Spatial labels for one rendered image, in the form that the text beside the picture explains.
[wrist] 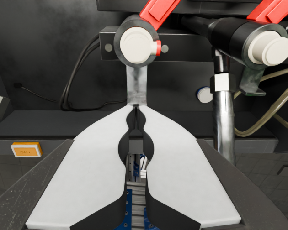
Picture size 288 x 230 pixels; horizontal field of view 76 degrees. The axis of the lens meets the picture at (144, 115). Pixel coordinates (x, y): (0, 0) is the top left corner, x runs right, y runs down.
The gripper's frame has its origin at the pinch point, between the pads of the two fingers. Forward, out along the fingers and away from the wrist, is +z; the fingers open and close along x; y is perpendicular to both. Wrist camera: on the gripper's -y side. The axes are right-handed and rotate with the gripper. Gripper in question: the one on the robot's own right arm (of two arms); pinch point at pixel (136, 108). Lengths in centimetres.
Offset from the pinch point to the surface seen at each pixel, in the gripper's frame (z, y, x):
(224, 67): 5.6, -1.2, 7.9
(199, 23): 12.8, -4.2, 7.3
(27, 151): 18.2, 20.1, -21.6
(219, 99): 3.9, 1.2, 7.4
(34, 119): 27.1, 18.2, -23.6
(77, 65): 14.3, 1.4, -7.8
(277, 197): 115, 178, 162
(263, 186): 115, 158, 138
